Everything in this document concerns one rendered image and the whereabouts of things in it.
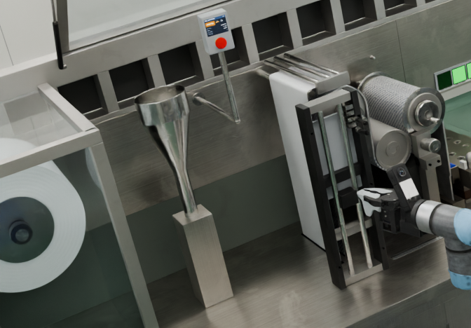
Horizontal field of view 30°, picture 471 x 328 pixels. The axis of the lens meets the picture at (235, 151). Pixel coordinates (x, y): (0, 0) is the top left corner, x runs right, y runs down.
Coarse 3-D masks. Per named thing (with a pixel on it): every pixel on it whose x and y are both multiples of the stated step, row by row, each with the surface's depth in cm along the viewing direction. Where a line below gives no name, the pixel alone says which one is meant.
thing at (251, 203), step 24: (264, 168) 276; (288, 168) 280; (216, 192) 272; (240, 192) 275; (264, 192) 278; (288, 192) 282; (144, 216) 264; (168, 216) 267; (216, 216) 274; (240, 216) 277; (264, 216) 281; (288, 216) 284; (144, 240) 266; (168, 240) 269; (240, 240) 280; (144, 264) 268; (168, 264) 271
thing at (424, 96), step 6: (372, 78) 274; (366, 84) 274; (420, 96) 251; (426, 96) 252; (432, 96) 253; (414, 102) 251; (438, 102) 255; (414, 108) 252; (408, 114) 252; (408, 120) 252; (414, 120) 253; (414, 126) 253; (420, 126) 254; (432, 126) 256
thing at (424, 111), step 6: (420, 102) 252; (426, 102) 251; (432, 102) 252; (420, 108) 251; (426, 108) 252; (432, 108) 252; (438, 108) 253; (414, 114) 252; (420, 114) 251; (426, 114) 252; (432, 114) 253; (438, 114) 254; (420, 120) 252; (426, 120) 253; (426, 126) 253
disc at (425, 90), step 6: (420, 90) 252; (426, 90) 252; (432, 90) 253; (414, 96) 251; (438, 96) 255; (408, 102) 251; (444, 102) 256; (408, 108) 251; (444, 108) 257; (402, 114) 251; (402, 120) 252; (408, 126) 253; (438, 126) 257; (432, 132) 257
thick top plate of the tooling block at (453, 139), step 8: (448, 136) 290; (456, 136) 288; (464, 136) 287; (448, 144) 284; (456, 144) 282; (464, 144) 281; (448, 152) 278; (456, 152) 277; (464, 152) 275; (456, 160) 271; (464, 176) 265; (464, 184) 267
